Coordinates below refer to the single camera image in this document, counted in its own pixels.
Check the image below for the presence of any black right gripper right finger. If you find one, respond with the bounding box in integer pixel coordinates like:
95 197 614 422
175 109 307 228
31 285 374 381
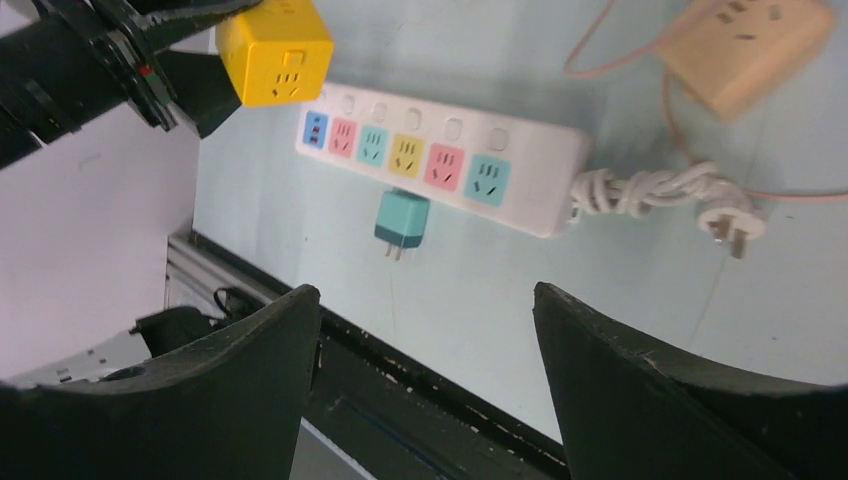
533 282 847 479

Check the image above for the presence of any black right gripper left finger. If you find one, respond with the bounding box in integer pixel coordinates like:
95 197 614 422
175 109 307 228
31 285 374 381
1 285 321 479

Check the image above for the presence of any white multicolour power strip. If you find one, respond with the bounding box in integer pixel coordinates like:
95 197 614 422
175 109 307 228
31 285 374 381
295 83 592 238

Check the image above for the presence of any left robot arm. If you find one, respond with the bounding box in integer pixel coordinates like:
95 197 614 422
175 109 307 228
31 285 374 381
1 0 258 168

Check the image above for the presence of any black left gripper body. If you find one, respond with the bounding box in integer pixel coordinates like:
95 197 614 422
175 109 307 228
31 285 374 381
39 1 177 130

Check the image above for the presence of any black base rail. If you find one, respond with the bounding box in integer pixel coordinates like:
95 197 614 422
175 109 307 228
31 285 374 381
165 232 569 479

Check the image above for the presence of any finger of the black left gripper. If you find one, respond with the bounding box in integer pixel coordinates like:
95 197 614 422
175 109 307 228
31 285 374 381
158 50 242 139
132 0 261 50

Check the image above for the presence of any white cable with plug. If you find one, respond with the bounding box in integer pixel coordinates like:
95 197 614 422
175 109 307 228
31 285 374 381
568 162 770 261

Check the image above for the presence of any beige cube socket adapter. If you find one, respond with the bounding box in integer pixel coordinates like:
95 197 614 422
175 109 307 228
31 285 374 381
657 0 836 122

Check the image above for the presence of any yellow cube socket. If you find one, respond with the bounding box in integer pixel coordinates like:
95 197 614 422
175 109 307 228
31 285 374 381
215 0 334 107

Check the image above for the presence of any small teal plug adapter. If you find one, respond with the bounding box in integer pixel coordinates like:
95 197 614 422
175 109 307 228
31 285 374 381
374 189 430 261

